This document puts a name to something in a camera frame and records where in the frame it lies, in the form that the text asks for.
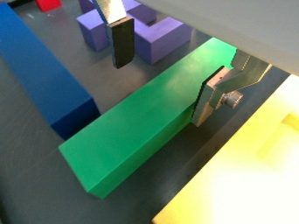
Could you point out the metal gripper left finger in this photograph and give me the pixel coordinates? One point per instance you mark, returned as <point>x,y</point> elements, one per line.
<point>120,30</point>

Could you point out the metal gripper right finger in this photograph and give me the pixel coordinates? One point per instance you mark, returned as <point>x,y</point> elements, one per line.
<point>219,90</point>

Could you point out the green rectangular block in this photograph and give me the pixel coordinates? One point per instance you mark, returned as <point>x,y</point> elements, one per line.
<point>115,144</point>

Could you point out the yellow slotted board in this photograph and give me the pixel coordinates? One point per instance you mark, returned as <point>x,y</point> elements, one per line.
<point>248,184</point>

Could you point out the purple interlocking block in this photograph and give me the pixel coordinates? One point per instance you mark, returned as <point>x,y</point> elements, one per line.
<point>155,39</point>

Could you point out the red interlocking block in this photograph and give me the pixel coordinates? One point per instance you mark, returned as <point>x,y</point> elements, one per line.
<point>48,5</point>

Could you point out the blue long block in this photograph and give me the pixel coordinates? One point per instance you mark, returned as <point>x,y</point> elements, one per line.
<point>63,101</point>

